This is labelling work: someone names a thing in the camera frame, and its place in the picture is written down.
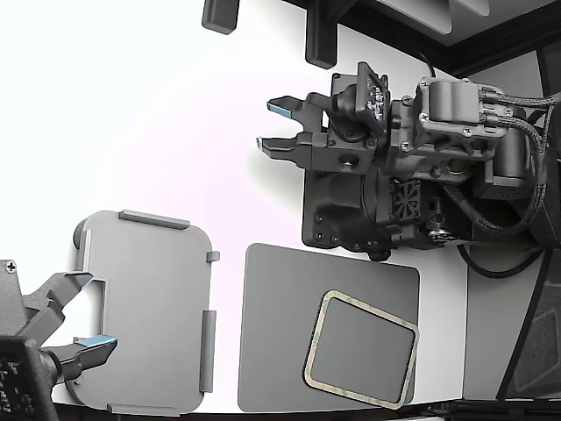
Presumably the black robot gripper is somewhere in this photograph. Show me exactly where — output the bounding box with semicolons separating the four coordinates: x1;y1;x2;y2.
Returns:
256;92;391;175

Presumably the black six-joint robot arm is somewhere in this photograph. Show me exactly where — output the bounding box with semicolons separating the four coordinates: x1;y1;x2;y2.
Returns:
374;75;561;260

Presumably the black textured side panel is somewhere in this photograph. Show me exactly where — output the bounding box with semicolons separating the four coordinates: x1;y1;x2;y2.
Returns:
494;252;561;401

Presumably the black border rail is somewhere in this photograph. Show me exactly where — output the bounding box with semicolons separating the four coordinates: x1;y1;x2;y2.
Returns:
280;0;561;78

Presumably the grey stand foot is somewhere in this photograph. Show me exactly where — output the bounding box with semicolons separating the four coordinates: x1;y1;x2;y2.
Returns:
201;0;241;35

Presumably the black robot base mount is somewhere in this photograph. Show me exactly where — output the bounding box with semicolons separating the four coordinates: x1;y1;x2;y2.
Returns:
301;168;391;263

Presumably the dark grey rectangular mat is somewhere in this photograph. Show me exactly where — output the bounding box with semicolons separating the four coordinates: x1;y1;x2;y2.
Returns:
237;243;421;413

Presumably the grey plastic frame holder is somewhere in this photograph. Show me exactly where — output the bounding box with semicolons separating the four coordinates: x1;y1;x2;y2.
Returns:
72;209;220;417

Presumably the braided black cable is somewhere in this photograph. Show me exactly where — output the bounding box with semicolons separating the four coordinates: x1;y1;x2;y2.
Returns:
440;109;551;236
479;87;561;111

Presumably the grey background panel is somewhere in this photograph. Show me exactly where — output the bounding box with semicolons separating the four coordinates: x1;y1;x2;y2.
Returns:
453;0;494;17
376;0;453;37

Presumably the dark panel with pale rim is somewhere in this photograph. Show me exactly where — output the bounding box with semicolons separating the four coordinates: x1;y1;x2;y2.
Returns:
302;289;421;411

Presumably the black idle gripper camera module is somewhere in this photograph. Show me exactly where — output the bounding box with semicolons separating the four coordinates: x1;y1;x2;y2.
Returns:
0;335;60;421

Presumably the black stand foot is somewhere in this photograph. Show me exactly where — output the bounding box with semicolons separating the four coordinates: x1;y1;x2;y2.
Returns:
304;0;339;69

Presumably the thin black cable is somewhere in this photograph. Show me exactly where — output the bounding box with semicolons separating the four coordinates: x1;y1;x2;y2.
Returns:
414;46;436;79
458;243;547;281

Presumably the grey idle gripper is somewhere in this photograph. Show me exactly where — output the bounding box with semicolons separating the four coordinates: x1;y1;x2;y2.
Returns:
0;259;119;382

